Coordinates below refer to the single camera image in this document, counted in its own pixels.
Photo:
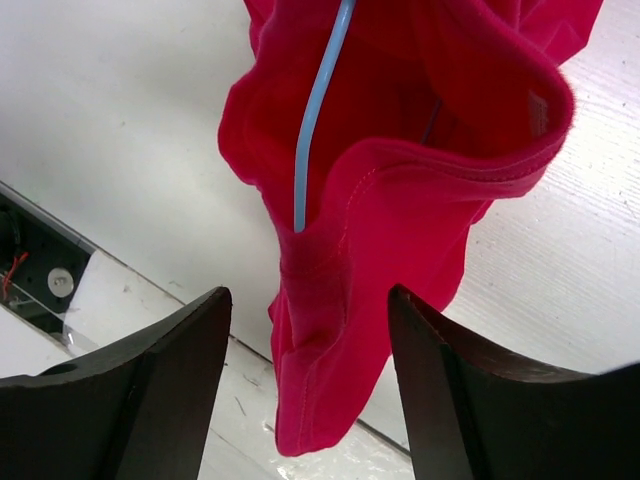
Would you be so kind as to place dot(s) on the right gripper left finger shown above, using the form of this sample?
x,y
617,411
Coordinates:
x,y
139,408

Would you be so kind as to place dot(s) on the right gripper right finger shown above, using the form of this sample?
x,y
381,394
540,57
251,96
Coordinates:
x,y
476,410

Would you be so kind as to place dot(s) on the red t-shirt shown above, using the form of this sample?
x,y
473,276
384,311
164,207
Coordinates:
x,y
435,109

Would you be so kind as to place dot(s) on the blue wire hanger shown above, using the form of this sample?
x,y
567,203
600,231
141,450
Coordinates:
x,y
312,111

